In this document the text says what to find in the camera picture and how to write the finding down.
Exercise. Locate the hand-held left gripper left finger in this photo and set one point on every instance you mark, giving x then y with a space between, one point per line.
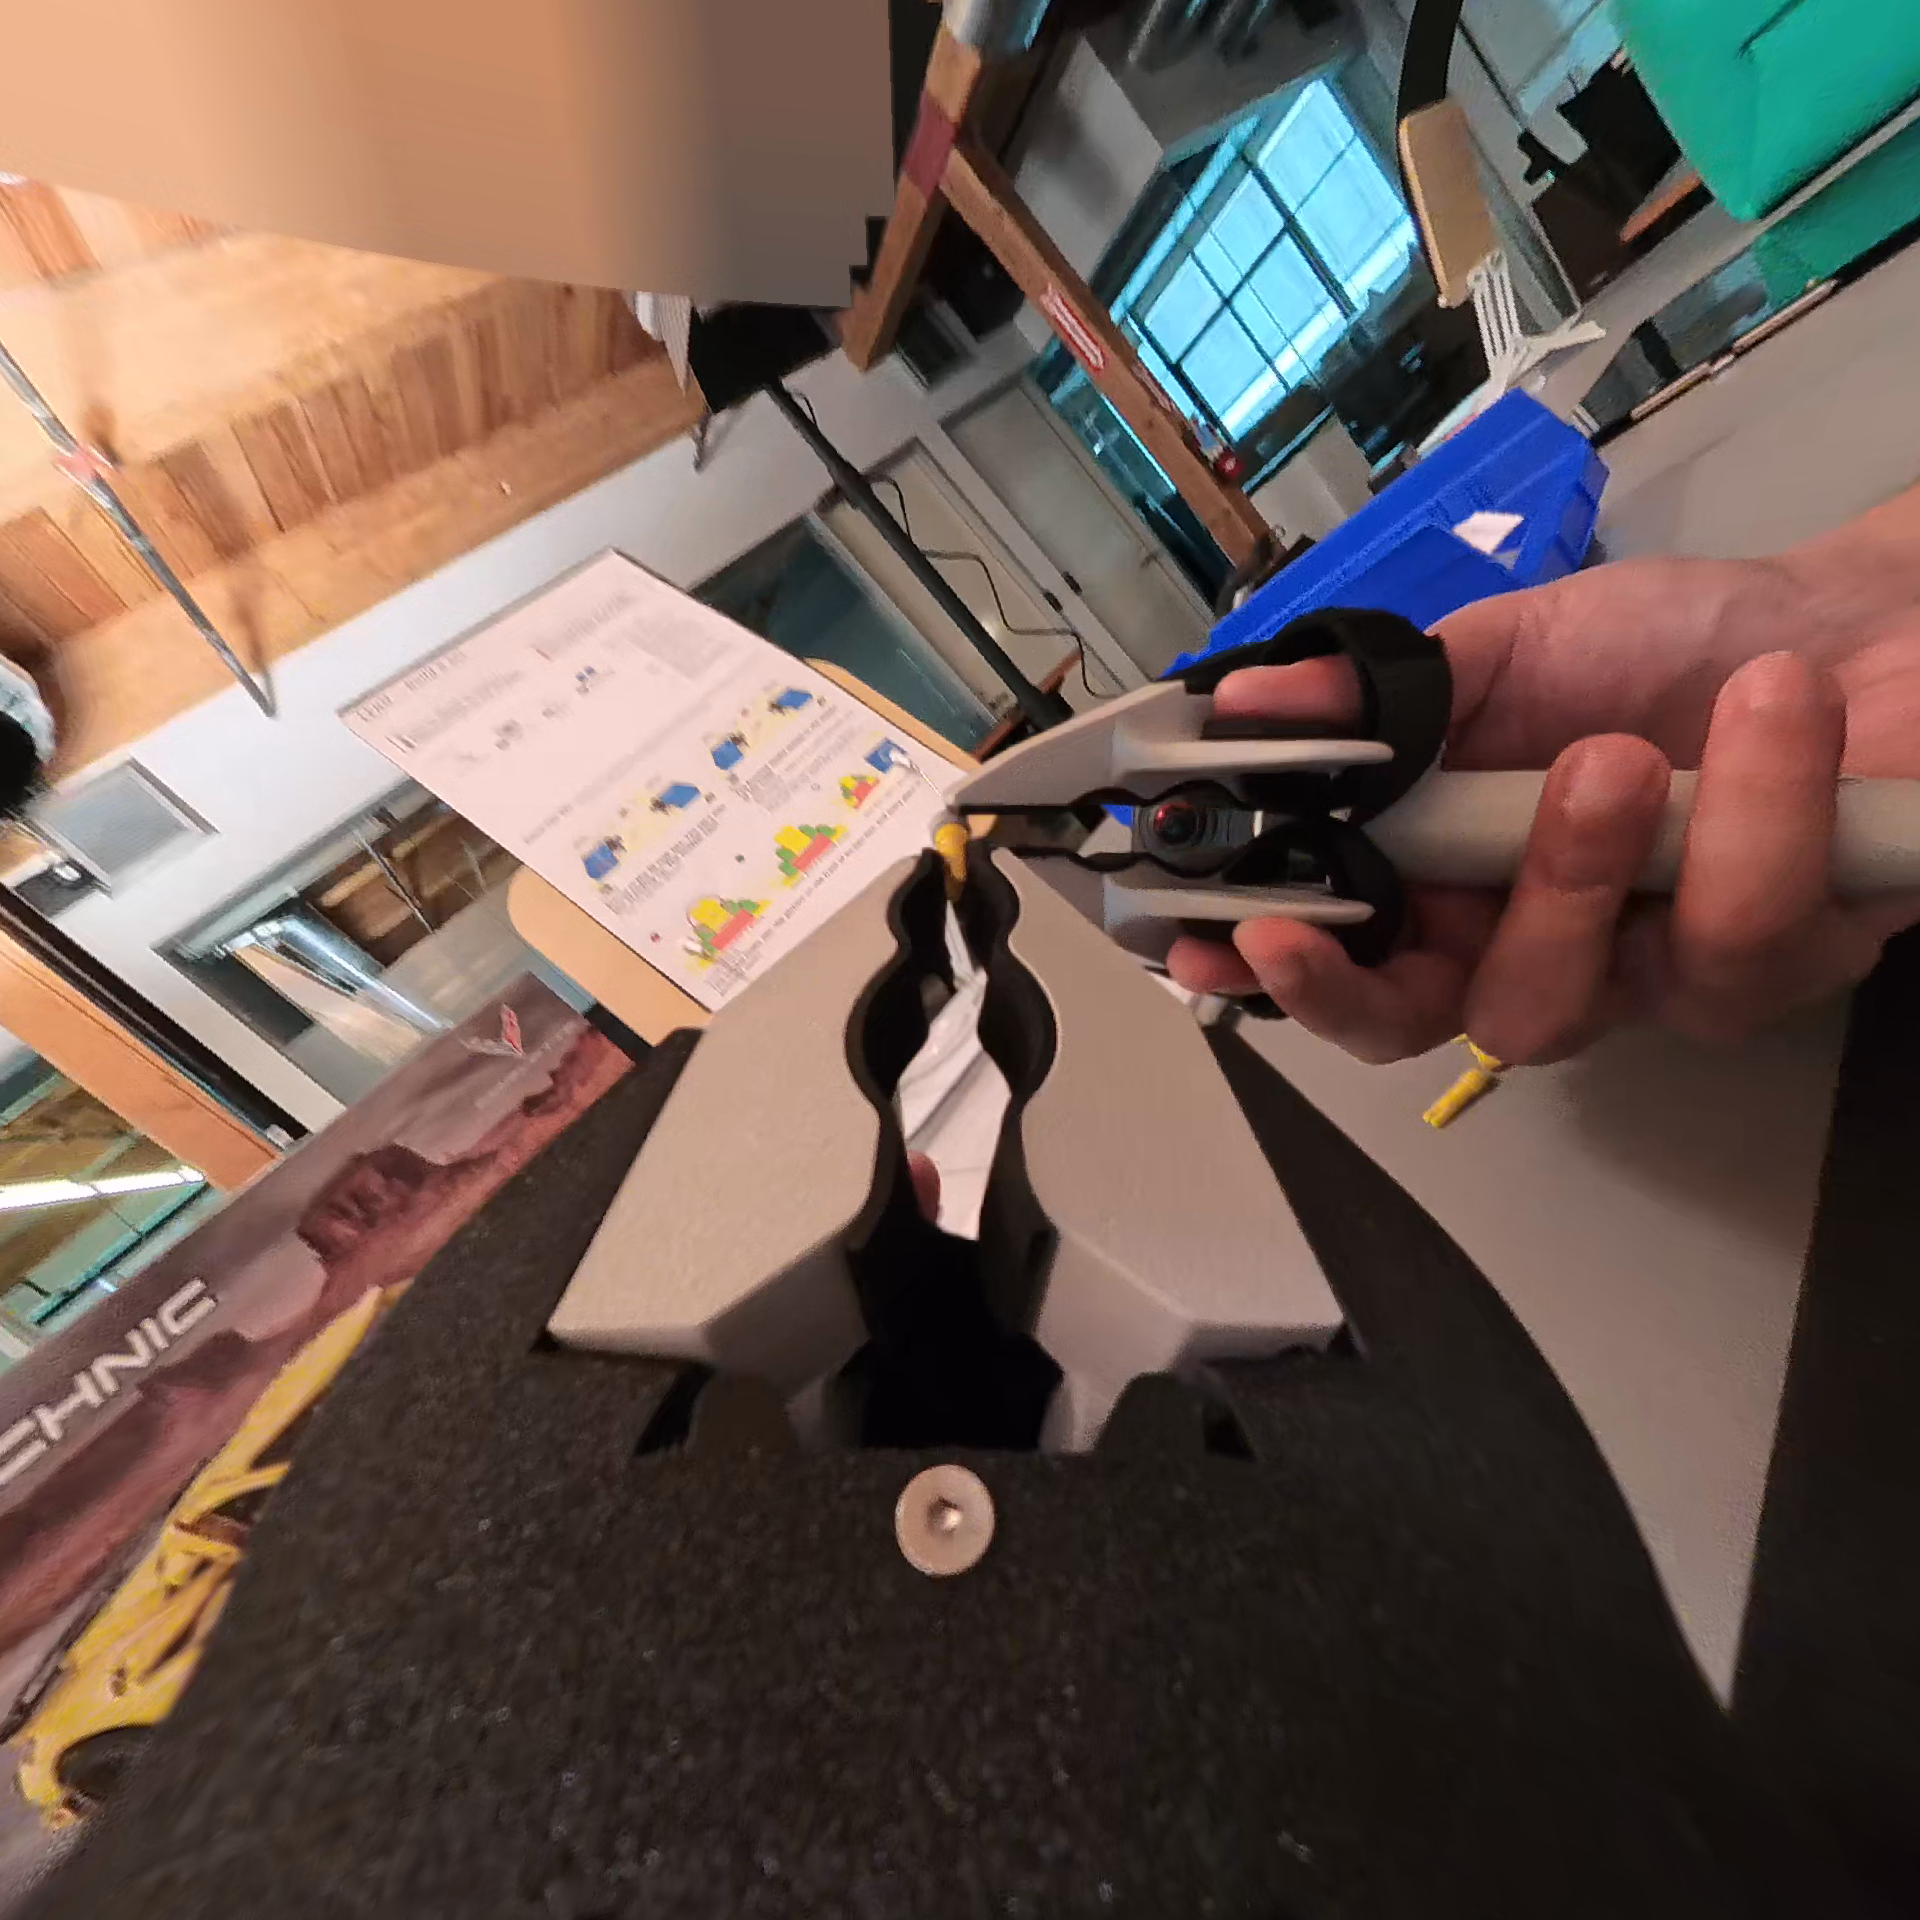
736 1185

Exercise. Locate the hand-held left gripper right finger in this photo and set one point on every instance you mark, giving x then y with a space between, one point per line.
1171 1185

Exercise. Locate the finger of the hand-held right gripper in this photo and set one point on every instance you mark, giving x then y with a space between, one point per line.
1081 751
1126 908

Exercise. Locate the single yellow lego pin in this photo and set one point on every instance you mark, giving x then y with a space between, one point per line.
950 863

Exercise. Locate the pile of yellow lego pins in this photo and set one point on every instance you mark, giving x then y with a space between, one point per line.
1456 1096

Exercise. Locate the black lego set box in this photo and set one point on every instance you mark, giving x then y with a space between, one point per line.
180 1350

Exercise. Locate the person's right hand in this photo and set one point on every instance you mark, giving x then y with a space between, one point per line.
1725 660

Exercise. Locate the black tripod pole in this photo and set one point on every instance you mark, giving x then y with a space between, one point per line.
901 547

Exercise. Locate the wooden document holder stand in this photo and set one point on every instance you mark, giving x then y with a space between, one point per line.
601 937

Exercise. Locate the stack of blue plastic bins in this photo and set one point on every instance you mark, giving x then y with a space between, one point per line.
1426 601

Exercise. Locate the white printed instruction sheet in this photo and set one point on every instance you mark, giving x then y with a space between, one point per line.
630 721

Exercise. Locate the teal tote bag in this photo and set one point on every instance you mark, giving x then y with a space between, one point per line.
1770 106

